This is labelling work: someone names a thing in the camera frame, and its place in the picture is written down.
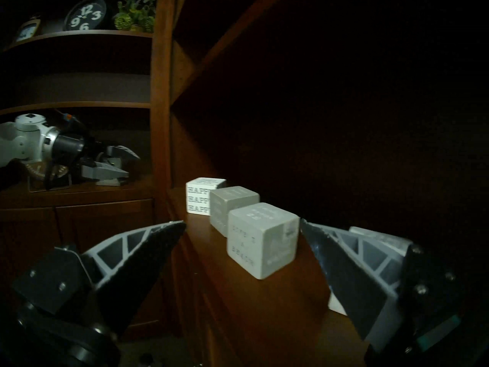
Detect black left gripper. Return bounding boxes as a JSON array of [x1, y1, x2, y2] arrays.
[[57, 131, 140, 179]]

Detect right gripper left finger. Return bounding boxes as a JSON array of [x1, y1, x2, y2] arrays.
[[11, 220, 187, 338]]

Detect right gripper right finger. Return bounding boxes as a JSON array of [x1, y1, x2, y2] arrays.
[[300, 218, 465, 355]]

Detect white happy place print cube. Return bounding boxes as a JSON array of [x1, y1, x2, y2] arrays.
[[328, 226, 413, 316]]

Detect white HAPPY lettered cube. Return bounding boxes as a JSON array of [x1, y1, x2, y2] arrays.
[[186, 177, 227, 216]]

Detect brown wooden side shelf unit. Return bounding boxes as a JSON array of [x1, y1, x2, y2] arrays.
[[0, 0, 180, 344]]

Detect grey life's a beach cube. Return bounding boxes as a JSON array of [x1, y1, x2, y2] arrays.
[[227, 202, 300, 280]]

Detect brown wooden bookshelf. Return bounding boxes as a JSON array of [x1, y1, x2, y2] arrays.
[[151, 0, 489, 367]]

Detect grey always choose happy cube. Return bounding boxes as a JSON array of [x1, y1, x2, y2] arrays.
[[209, 185, 261, 237]]

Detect green artificial plant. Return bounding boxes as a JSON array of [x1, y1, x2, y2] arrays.
[[114, 0, 156, 33]]

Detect black clock white numerals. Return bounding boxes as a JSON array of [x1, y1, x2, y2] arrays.
[[63, 0, 107, 31]]

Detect small wooden framed clock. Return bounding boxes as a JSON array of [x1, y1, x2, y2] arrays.
[[13, 18, 42, 44]]

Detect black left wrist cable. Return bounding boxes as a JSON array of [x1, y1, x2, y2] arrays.
[[53, 109, 92, 137]]

